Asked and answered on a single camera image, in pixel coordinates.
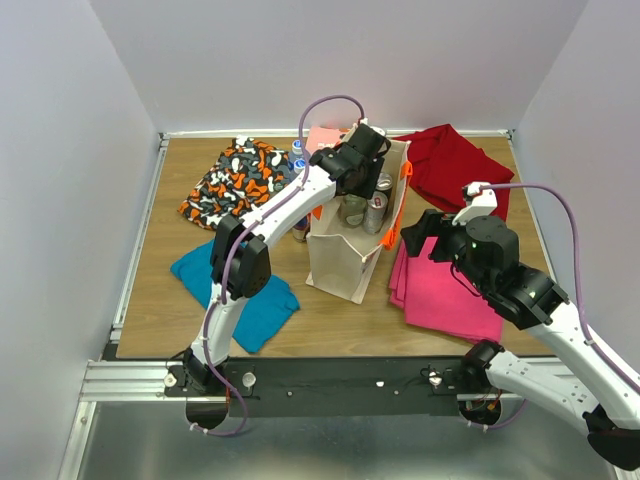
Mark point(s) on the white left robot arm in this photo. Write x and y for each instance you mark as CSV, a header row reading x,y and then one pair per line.
x,y
240,258

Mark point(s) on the magenta folded cloth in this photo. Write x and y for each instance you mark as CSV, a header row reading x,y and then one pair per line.
x,y
434,297

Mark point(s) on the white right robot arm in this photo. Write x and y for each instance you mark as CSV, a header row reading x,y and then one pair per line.
x,y
604,403

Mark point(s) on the teal folded cloth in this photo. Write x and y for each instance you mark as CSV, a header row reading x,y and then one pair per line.
x,y
263,316

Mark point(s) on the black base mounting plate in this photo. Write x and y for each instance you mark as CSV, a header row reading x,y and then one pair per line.
x,y
338,387

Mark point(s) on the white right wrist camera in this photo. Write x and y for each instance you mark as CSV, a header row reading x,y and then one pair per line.
x,y
480,200

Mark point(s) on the orange camouflage cloth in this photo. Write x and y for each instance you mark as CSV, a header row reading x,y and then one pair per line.
x,y
246,175

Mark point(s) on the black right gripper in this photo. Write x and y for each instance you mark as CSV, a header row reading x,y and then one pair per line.
x,y
433,222

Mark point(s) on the light pink printed cloth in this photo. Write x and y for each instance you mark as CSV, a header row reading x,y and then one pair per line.
x,y
321,137

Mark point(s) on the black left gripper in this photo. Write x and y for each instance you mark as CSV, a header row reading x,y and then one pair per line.
x,y
366,188

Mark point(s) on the beige canvas tote bag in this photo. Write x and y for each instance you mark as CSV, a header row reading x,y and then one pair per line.
x,y
343,257

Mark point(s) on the dark red cloth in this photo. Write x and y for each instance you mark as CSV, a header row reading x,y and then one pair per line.
x,y
444,162

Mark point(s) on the Pocari Sweat bottle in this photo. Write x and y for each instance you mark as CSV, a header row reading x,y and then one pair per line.
x,y
298,167
295,152

